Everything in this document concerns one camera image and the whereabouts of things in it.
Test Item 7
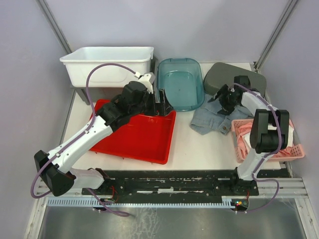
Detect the white slotted cable duct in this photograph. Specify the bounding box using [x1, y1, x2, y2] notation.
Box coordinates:
[47, 195, 246, 208]

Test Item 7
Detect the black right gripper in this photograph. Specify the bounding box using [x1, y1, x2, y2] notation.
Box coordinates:
[208, 83, 238, 116]

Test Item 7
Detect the light blue denim jacket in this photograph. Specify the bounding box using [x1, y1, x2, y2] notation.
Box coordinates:
[189, 101, 253, 135]

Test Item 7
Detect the teal plastic basin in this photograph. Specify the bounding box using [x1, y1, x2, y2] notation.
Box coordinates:
[157, 58, 204, 112]

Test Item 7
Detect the pink cloth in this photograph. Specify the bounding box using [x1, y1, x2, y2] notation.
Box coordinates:
[236, 122, 294, 161]

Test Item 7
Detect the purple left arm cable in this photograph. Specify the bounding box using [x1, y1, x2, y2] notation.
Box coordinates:
[30, 63, 140, 217]

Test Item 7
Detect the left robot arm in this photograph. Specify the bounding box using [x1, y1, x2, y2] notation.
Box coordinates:
[34, 73, 173, 197]

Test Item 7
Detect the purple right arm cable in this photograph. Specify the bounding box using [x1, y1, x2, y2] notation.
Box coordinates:
[230, 82, 282, 214]

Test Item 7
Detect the grey plastic crate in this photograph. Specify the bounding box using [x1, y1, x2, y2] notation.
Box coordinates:
[74, 56, 159, 105]

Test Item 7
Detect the white cloth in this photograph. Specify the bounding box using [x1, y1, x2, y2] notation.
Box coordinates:
[243, 119, 296, 150]

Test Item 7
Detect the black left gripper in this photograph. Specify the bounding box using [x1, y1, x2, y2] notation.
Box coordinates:
[130, 89, 173, 117]

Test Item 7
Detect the pink plastic basket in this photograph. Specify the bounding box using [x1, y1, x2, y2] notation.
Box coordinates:
[231, 119, 305, 163]

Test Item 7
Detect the grey plastic basin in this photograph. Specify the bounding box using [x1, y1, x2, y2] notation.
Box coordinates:
[202, 62, 267, 99]

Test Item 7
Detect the white plastic tub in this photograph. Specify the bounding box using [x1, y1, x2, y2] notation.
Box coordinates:
[60, 46, 154, 88]

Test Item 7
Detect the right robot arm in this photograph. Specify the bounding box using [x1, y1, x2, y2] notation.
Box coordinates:
[211, 75, 290, 195]

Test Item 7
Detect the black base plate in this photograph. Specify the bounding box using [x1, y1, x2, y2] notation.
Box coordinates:
[94, 170, 259, 204]

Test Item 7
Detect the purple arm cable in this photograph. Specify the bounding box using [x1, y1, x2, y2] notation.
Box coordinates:
[30, 63, 140, 217]
[230, 82, 282, 214]

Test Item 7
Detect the red plastic tray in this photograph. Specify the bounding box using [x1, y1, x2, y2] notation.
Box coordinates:
[90, 111, 176, 164]

